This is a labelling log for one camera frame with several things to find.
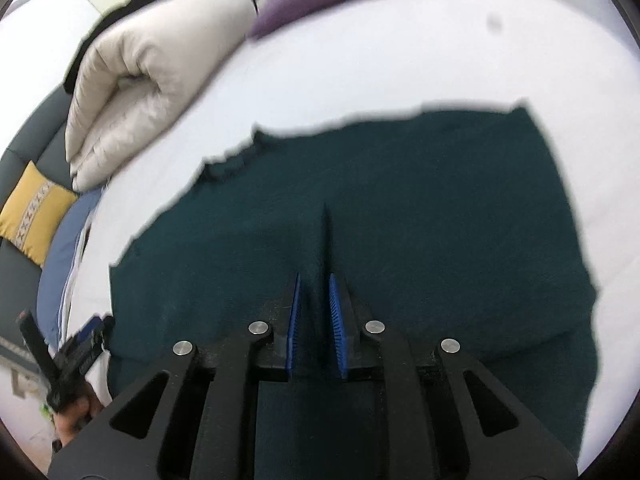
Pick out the blue pillow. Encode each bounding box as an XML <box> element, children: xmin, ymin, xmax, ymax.
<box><xmin>37</xmin><ymin>187</ymin><xmax>108</xmax><ymax>341</ymax></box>

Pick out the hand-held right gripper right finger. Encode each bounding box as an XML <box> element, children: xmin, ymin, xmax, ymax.
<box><xmin>327</xmin><ymin>272</ymin><xmax>581</xmax><ymax>480</ymax></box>

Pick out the yellow patterned pillow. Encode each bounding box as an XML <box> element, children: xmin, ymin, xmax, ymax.
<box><xmin>0</xmin><ymin>160</ymin><xmax>80</xmax><ymax>267</ymax></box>

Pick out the beige folded duvet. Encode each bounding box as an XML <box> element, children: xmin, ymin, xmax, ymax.
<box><xmin>65</xmin><ymin>0</ymin><xmax>258</xmax><ymax>193</ymax></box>

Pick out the bed with white sheet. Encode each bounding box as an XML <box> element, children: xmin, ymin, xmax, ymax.
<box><xmin>0</xmin><ymin>0</ymin><xmax>640</xmax><ymax>466</ymax></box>

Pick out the grey upholstered headboard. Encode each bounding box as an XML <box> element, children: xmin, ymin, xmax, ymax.
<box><xmin>0</xmin><ymin>87</ymin><xmax>76</xmax><ymax>356</ymax></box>

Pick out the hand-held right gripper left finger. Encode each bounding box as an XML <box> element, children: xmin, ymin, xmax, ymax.
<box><xmin>47</xmin><ymin>272</ymin><xmax>303</xmax><ymax>480</ymax></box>

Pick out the dark green sweater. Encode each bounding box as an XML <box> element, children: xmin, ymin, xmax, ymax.
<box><xmin>107</xmin><ymin>102</ymin><xmax>601</xmax><ymax>480</ymax></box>

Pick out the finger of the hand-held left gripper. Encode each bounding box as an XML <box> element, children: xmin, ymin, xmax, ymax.
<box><xmin>74</xmin><ymin>315</ymin><xmax>116</xmax><ymax>361</ymax></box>
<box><xmin>19</xmin><ymin>310</ymin><xmax>60</xmax><ymax>382</ymax></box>

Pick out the person's left hand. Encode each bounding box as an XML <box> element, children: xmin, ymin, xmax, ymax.
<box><xmin>51</xmin><ymin>382</ymin><xmax>106</xmax><ymax>453</ymax></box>

